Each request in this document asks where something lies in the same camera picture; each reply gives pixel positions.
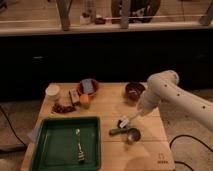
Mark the orange yellow block toy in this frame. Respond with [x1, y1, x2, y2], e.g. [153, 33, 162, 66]
[80, 94, 90, 109]

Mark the brown chocolate bar toy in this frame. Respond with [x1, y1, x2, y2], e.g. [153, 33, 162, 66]
[69, 88, 80, 105]

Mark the white paper cup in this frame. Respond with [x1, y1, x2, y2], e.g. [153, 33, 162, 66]
[45, 85, 60, 101]

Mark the green plastic tray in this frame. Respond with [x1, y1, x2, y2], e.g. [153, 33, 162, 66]
[29, 116, 101, 171]

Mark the green cucumber toy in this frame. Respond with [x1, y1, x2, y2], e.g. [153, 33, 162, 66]
[109, 128, 128, 136]

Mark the orange bowl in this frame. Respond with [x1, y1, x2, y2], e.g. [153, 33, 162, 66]
[77, 78, 99, 97]

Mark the black cable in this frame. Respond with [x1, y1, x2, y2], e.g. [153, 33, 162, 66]
[0, 105, 28, 148]
[169, 134, 213, 171]

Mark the small metal cup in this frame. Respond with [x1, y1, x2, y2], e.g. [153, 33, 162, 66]
[126, 128, 141, 144]

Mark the dark red bowl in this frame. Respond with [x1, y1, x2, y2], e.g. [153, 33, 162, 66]
[125, 82, 145, 101]

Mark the black cable left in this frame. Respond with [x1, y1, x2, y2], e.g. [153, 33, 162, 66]
[0, 105, 28, 148]

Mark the black cable right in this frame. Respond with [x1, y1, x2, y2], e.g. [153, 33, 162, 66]
[169, 134, 213, 171]

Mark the metal fork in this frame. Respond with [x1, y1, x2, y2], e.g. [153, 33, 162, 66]
[75, 129, 85, 163]

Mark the blue sponge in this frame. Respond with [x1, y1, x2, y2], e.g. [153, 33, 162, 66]
[81, 79, 94, 94]

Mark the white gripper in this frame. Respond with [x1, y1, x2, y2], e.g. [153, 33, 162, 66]
[130, 89, 161, 120]

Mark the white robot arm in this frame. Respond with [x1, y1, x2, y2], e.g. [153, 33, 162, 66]
[134, 70, 213, 132]

